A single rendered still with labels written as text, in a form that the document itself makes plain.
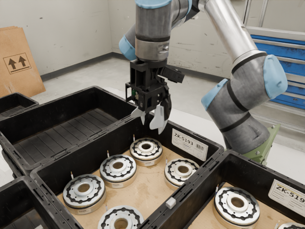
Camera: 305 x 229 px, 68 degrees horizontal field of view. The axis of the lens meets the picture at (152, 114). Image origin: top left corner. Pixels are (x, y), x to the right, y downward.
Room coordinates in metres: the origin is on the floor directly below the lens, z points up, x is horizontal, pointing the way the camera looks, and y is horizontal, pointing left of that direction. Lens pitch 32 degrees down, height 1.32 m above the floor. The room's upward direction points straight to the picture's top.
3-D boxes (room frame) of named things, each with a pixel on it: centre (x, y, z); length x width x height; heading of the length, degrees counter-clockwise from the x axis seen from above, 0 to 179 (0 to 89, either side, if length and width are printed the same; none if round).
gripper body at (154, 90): (0.50, 0.01, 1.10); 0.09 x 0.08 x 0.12; 137
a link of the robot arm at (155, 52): (0.50, 0.00, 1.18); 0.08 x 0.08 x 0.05
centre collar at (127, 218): (0.29, 0.07, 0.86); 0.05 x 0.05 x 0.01
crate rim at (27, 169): (0.62, 0.27, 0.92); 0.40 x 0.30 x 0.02; 137
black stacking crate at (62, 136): (0.62, 0.27, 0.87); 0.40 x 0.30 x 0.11; 137
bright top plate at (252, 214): (0.34, -0.20, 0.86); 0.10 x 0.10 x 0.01
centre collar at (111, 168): (0.47, 0.10, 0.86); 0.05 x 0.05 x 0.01
